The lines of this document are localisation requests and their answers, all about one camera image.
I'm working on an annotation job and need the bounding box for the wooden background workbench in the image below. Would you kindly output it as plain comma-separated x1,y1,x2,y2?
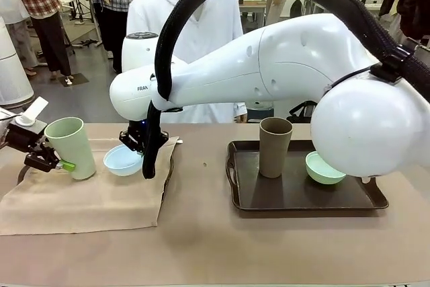
239,0,269,16

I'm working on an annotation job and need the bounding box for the dark brown serving tray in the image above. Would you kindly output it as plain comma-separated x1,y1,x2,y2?
226,140,390,212
16,151,175,202

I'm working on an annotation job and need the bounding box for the brown cup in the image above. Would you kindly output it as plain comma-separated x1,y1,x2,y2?
259,117,294,179

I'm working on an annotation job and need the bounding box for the beige cloth mat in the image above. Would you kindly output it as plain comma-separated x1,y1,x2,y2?
0,136,184,236

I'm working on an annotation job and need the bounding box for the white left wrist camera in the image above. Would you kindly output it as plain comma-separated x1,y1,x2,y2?
14,95,50,128

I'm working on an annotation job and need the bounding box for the left forearm in white sleeve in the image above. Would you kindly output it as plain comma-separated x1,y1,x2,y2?
231,101,249,118

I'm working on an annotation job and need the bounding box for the light blue bowl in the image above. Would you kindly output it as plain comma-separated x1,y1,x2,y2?
102,143,144,177

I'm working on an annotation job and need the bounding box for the black braided cable bundle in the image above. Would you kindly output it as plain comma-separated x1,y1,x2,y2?
141,0,430,181

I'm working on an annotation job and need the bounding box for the pale green cup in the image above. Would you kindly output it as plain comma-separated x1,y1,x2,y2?
44,116,97,181

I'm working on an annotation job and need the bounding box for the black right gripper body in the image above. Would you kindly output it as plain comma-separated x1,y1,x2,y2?
126,120,151,145

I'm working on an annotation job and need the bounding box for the black backpack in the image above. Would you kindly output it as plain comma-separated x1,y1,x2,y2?
290,0,304,18

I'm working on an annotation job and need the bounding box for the person in white hoodie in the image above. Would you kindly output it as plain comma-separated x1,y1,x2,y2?
125,0,250,124

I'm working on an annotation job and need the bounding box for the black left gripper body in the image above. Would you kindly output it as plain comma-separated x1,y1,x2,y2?
5,121,47,153

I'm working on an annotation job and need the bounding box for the pale green bowl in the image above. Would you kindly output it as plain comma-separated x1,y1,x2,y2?
304,151,347,186

